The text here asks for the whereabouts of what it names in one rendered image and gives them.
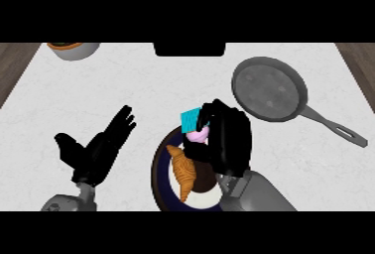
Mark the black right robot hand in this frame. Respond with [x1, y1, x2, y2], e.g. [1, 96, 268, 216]
[183, 98, 255, 178]

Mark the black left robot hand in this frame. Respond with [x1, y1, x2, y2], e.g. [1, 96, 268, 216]
[53, 104, 137, 189]

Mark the pink cupcake with teal wrapper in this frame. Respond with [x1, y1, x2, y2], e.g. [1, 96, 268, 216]
[180, 107, 211, 147]

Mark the dark-rimmed white plate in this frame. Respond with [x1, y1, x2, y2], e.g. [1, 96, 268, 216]
[149, 126, 224, 212]

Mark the grey frying pan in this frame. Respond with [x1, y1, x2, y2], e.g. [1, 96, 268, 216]
[230, 56, 369, 149]

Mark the dark brown chocolate pastry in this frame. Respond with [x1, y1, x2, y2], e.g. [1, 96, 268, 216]
[190, 159, 218, 193]

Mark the golden brown croissant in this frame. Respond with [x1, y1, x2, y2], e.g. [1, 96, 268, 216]
[165, 144, 197, 203]

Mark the grey plant pot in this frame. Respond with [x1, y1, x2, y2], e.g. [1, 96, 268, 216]
[45, 43, 100, 62]

